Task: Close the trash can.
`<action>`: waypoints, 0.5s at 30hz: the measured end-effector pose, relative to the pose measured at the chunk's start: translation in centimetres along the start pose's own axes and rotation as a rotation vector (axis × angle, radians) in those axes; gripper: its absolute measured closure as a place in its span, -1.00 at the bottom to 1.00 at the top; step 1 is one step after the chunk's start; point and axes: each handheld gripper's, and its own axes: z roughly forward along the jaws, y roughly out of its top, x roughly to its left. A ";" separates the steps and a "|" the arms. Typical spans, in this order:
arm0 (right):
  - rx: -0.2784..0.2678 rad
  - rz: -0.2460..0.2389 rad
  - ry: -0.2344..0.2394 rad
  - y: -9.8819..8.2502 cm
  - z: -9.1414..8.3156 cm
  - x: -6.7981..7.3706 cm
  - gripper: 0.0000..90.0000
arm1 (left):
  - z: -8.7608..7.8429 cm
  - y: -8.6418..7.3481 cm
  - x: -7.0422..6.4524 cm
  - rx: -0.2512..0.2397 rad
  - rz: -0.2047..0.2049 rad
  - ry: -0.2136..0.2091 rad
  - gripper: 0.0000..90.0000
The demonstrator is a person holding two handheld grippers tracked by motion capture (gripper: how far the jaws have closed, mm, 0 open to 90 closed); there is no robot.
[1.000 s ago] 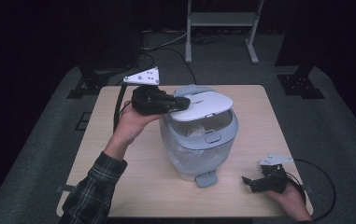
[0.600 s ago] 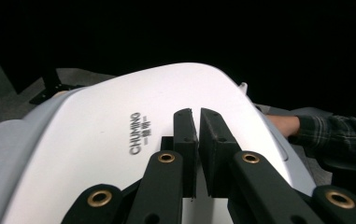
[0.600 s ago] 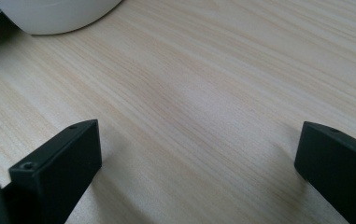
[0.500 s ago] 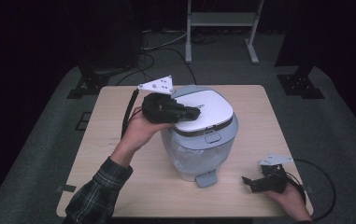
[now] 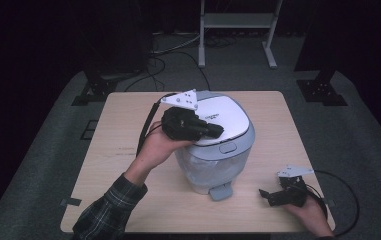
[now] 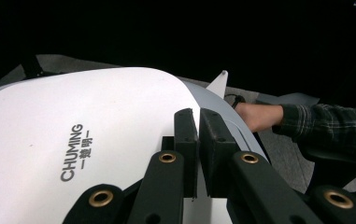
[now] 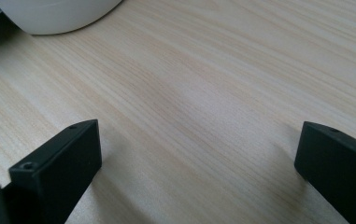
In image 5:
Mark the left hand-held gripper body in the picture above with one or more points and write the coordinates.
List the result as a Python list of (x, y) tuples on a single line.
[(179, 116)]

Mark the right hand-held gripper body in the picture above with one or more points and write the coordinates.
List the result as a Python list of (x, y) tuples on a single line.
[(293, 186)]

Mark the light blue rice cooker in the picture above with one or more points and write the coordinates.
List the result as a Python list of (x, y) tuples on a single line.
[(223, 133)]

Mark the person's right hand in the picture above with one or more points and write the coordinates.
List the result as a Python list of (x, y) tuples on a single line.
[(308, 216)]

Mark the person's left hand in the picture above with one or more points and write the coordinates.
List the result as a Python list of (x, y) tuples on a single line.
[(156, 146)]

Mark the clear plastic bin liner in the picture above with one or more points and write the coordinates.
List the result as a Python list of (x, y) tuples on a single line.
[(211, 171)]

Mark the grey tape strip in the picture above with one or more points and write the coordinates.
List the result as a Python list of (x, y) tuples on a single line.
[(329, 201), (70, 201)]

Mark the black stand base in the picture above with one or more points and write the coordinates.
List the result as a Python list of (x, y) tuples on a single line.
[(96, 88), (321, 88)]

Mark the dark floor socket plate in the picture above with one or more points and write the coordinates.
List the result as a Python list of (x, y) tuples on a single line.
[(89, 130)]

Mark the white metal stand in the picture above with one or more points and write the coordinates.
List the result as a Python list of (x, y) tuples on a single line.
[(236, 23)]

